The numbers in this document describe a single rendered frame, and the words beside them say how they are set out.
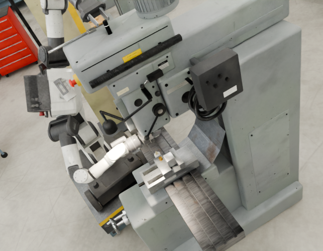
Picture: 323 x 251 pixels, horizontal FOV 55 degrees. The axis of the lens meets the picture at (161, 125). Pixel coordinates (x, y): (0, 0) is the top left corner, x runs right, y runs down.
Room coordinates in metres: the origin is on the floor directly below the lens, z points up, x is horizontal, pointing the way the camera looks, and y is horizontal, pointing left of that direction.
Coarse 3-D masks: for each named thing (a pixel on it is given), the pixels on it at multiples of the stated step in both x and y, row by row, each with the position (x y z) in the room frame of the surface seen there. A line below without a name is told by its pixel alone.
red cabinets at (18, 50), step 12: (0, 12) 5.81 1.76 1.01; (12, 12) 6.00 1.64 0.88; (0, 24) 5.56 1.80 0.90; (12, 24) 5.57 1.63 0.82; (0, 36) 5.55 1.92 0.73; (12, 36) 5.55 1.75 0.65; (24, 36) 5.75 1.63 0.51; (0, 48) 5.55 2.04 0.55; (12, 48) 5.56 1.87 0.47; (24, 48) 5.55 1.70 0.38; (36, 48) 6.00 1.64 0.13; (0, 60) 5.55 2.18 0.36; (12, 60) 5.55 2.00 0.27; (24, 60) 5.56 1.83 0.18; (36, 60) 5.57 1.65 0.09; (0, 72) 5.54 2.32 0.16
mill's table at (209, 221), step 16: (160, 128) 1.65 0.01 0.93; (160, 144) 1.50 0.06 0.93; (176, 144) 1.44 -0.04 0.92; (192, 176) 1.16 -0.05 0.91; (176, 192) 1.09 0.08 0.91; (192, 192) 1.04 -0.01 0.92; (208, 192) 1.00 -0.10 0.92; (192, 208) 0.94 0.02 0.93; (208, 208) 0.90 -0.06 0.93; (224, 208) 0.87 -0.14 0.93; (192, 224) 0.85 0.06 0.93; (208, 224) 0.82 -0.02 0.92; (224, 224) 0.78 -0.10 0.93; (208, 240) 0.74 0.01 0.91; (224, 240) 0.71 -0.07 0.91; (240, 240) 0.70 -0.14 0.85
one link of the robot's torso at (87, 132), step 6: (78, 114) 1.84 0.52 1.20; (84, 114) 1.80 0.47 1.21; (78, 120) 1.83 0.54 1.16; (84, 120) 1.84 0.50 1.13; (84, 126) 1.79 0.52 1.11; (90, 126) 1.80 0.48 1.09; (78, 132) 1.77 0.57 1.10; (84, 132) 1.78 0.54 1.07; (90, 132) 1.78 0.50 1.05; (96, 132) 1.79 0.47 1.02; (78, 138) 1.78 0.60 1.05; (84, 138) 1.76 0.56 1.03; (90, 138) 1.77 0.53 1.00; (84, 144) 1.76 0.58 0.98
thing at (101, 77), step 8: (168, 40) 1.21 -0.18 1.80; (176, 40) 1.20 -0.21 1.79; (152, 48) 1.20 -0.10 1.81; (160, 48) 1.19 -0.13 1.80; (144, 56) 1.18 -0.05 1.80; (152, 56) 1.19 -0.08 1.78; (128, 64) 1.17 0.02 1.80; (136, 64) 1.17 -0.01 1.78; (112, 72) 1.16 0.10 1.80; (120, 72) 1.16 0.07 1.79; (96, 80) 1.14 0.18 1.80; (104, 80) 1.14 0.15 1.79
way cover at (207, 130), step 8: (200, 120) 1.49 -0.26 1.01; (192, 128) 1.52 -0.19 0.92; (208, 128) 1.39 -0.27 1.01; (216, 128) 1.31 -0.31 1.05; (192, 136) 1.48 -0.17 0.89; (200, 136) 1.42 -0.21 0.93; (208, 136) 1.36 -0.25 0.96; (216, 136) 1.29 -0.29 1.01; (184, 144) 1.47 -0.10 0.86; (192, 144) 1.43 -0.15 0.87; (200, 144) 1.38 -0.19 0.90; (208, 144) 1.33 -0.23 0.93; (216, 144) 1.27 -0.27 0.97; (192, 152) 1.38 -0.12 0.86; (200, 152) 1.34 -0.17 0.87; (208, 152) 1.29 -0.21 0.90; (216, 152) 1.23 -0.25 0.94; (200, 160) 1.28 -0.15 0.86; (208, 160) 1.25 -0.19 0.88; (200, 168) 1.23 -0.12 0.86
